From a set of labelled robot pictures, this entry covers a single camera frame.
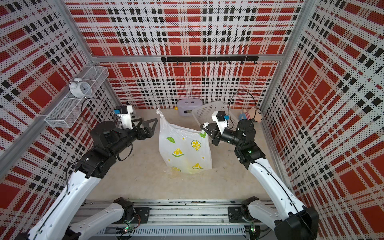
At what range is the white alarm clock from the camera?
703 mm

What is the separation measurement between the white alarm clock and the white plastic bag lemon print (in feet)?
1.32

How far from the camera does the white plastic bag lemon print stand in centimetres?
72
